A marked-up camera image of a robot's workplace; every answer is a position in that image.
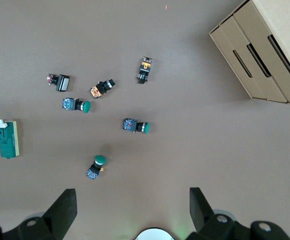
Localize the green mushroom push button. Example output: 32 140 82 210
122 117 150 135
86 154 107 181
62 97 91 114

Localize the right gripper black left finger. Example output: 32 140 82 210
0 188 77 240

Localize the black square push button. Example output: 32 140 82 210
46 73 71 92

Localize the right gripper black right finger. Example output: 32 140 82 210
186 187 290 240

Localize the green load switch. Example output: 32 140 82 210
0 119 21 160

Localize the brown cardboard box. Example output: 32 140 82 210
209 0 290 106

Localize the black selector switch orange base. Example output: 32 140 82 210
136 56 153 85
89 79 116 100

